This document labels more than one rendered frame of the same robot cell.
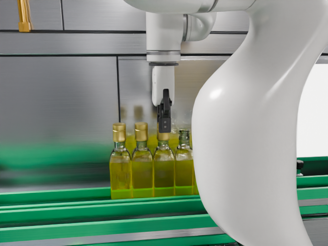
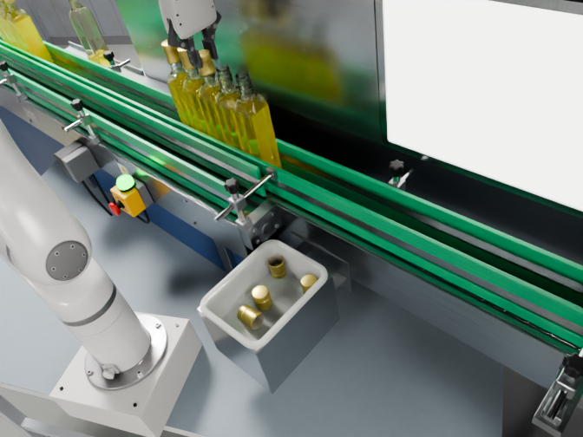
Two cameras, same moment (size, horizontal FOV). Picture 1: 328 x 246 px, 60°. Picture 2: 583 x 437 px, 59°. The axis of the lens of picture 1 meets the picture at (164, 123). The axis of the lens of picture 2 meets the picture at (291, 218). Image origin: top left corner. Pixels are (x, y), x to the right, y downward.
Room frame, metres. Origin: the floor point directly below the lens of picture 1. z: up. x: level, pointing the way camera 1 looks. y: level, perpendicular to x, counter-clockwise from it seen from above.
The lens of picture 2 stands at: (0.27, -0.92, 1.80)
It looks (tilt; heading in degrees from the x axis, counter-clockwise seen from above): 44 degrees down; 58
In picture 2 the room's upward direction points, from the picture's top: 13 degrees counter-clockwise
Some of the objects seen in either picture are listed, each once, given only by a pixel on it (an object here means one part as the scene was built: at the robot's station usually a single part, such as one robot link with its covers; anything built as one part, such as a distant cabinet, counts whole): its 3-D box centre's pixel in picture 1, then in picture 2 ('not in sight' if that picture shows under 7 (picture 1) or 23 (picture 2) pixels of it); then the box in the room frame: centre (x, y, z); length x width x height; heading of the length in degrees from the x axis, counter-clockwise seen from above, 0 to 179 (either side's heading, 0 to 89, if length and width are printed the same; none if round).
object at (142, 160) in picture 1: (142, 184); (207, 115); (0.72, 0.06, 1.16); 0.06 x 0.06 x 0.21; 7
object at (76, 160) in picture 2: not in sight; (76, 161); (0.47, 0.49, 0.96); 0.08 x 0.08 x 0.08; 7
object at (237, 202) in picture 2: not in sight; (246, 198); (0.62, -0.21, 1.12); 0.17 x 0.03 x 0.12; 7
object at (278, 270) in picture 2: not in sight; (277, 266); (0.61, -0.27, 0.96); 0.04 x 0.04 x 0.04
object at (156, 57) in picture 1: (163, 56); not in sight; (0.73, 0.00, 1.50); 0.09 x 0.08 x 0.03; 7
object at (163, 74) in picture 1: (163, 82); (186, 2); (0.72, 0.00, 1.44); 0.10 x 0.07 x 0.11; 7
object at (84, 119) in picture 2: not in sight; (79, 127); (0.50, 0.38, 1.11); 0.07 x 0.04 x 0.13; 7
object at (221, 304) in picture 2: not in sight; (267, 300); (0.54, -0.33, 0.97); 0.22 x 0.17 x 0.09; 7
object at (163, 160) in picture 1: (163, 183); (223, 122); (0.72, 0.00, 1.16); 0.06 x 0.06 x 0.21; 7
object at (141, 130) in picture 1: (141, 131); (187, 56); (0.72, 0.06, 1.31); 0.04 x 0.04 x 0.04
